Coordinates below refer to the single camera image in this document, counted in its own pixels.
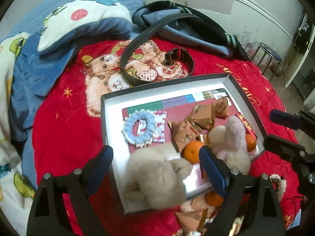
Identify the white pink printed packet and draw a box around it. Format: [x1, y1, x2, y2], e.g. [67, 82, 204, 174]
[137, 111, 167, 143]

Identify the blue crochet scrunchie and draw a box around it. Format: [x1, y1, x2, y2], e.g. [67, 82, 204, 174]
[122, 109, 157, 148]

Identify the brown paper snack pouch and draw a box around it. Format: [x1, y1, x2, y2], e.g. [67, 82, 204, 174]
[168, 117, 202, 152]

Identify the white cartoon monster blanket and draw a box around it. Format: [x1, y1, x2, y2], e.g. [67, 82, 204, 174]
[0, 31, 36, 235]

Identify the orange mandarin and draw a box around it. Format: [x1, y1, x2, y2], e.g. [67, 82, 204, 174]
[205, 191, 224, 207]

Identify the red packet in tray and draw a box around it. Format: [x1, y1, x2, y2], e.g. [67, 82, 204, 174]
[235, 112, 257, 140]

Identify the mandarin in tray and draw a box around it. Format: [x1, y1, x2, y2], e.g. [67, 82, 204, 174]
[246, 134, 256, 152]
[184, 141, 204, 165]

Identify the pink white plush rabbit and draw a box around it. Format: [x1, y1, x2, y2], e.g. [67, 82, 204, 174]
[208, 116, 251, 175]

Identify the black metal stool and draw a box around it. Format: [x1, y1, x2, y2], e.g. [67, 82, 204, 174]
[251, 43, 283, 75]

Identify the brown pouch in tray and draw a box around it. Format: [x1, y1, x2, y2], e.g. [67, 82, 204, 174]
[187, 97, 229, 131]

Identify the beige plush teddy bear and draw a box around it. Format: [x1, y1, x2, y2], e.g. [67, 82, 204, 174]
[124, 142, 193, 210]

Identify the white bed headboard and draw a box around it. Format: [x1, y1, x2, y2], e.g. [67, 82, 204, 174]
[144, 0, 296, 48]

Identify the blue grey jacket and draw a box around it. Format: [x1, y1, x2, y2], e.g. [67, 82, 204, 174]
[132, 1, 250, 61]

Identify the black shallow box tray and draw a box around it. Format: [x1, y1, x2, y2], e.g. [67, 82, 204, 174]
[101, 74, 267, 215]

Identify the blue bed sheet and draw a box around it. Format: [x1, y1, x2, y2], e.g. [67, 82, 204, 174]
[0, 0, 145, 187]

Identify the black leather belt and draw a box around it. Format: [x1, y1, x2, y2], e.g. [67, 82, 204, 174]
[120, 13, 198, 86]

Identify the white blue cartoon pillow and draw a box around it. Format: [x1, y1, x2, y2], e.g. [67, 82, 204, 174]
[37, 0, 132, 54]

